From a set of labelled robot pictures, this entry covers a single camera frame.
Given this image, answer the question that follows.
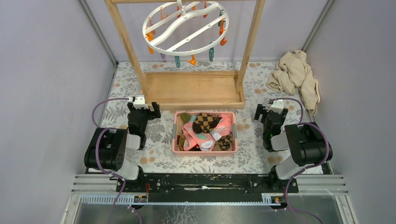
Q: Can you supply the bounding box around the brown beige argyle sock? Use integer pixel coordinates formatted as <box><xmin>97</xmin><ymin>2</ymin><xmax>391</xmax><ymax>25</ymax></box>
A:
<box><xmin>192</xmin><ymin>112</ymin><xmax>222</xmax><ymax>134</ymax></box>

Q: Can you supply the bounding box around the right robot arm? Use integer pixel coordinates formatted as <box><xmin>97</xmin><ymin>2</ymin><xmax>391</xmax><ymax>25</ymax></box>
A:
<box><xmin>254</xmin><ymin>101</ymin><xmax>333</xmax><ymax>192</ymax></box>

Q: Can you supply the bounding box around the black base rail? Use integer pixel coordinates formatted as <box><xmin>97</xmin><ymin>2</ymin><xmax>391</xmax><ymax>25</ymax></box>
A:
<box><xmin>116</xmin><ymin>173</ymin><xmax>299</xmax><ymax>203</ymax></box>

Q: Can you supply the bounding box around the pink sock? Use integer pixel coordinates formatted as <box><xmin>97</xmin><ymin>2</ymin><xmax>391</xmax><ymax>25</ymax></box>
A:
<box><xmin>182</xmin><ymin>115</ymin><xmax>215</xmax><ymax>151</ymax></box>
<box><xmin>210</xmin><ymin>115</ymin><xmax>233</xmax><ymax>141</ymax></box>

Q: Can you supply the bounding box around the wooden hanger rack frame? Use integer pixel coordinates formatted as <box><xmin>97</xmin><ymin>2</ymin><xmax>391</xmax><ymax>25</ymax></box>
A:
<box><xmin>105</xmin><ymin>0</ymin><xmax>265</xmax><ymax>110</ymax></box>

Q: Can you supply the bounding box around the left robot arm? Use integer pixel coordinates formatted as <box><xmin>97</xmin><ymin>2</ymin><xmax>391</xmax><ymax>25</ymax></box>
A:
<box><xmin>84</xmin><ymin>102</ymin><xmax>161</xmax><ymax>192</ymax></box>

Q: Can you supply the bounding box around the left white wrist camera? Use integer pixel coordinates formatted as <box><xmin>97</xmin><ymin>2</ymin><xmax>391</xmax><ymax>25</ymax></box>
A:
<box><xmin>128</xmin><ymin>94</ymin><xmax>149</xmax><ymax>109</ymax></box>

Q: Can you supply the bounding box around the pink plastic basket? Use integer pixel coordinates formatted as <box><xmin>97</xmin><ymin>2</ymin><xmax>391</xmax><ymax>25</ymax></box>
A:
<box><xmin>171</xmin><ymin>112</ymin><xmax>238</xmax><ymax>156</ymax></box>

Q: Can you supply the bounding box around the beige crumpled cloth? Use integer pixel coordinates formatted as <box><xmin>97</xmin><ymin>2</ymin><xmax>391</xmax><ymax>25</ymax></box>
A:
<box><xmin>267</xmin><ymin>50</ymin><xmax>321</xmax><ymax>115</ymax></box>

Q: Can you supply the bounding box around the white round clip hanger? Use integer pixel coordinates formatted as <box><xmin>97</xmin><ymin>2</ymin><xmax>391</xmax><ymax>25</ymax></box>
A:
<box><xmin>142</xmin><ymin>0</ymin><xmax>229</xmax><ymax>68</ymax></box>

